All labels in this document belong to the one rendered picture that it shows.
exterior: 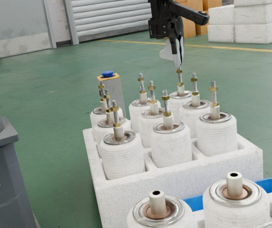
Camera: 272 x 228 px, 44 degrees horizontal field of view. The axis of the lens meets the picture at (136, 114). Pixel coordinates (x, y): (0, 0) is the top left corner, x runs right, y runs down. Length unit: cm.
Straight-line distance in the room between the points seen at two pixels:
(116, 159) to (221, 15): 321
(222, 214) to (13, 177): 50
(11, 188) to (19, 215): 7
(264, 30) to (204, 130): 270
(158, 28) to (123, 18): 534
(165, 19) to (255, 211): 62
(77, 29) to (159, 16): 500
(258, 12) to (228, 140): 274
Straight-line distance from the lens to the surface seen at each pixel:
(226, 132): 79
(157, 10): 99
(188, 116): 89
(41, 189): 117
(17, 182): 84
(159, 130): 77
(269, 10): 346
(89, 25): 604
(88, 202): 103
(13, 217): 87
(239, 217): 50
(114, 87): 112
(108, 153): 74
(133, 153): 74
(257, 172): 84
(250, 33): 355
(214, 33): 391
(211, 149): 81
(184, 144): 77
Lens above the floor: 54
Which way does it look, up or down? 18 degrees down
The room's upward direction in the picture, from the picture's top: 8 degrees counter-clockwise
